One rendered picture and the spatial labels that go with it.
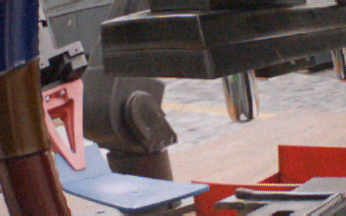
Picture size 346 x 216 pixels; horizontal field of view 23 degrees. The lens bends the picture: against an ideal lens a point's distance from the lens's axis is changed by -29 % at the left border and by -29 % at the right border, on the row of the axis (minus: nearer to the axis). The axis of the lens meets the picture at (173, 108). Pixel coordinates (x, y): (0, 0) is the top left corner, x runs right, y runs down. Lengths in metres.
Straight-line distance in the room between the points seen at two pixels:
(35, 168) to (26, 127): 0.02
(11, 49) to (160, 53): 0.24
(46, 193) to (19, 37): 0.06
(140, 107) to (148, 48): 0.42
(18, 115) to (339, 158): 0.63
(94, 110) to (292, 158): 0.21
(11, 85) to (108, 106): 0.66
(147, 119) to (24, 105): 0.67
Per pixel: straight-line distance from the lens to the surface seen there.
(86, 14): 10.59
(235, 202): 0.75
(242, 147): 1.34
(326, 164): 0.97
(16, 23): 0.35
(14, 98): 0.35
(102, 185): 0.85
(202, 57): 0.55
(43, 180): 0.35
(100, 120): 1.01
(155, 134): 1.03
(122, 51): 0.60
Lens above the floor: 1.19
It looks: 10 degrees down
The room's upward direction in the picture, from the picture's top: 10 degrees counter-clockwise
